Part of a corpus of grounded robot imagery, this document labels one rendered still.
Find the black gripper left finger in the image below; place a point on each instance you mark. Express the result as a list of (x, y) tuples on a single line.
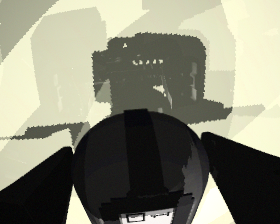
[(41, 196)]

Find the dark grey controller unit with rocker switches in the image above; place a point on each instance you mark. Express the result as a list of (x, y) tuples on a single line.
[(140, 168)]

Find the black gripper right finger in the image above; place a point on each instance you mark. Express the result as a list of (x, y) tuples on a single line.
[(248, 179)]

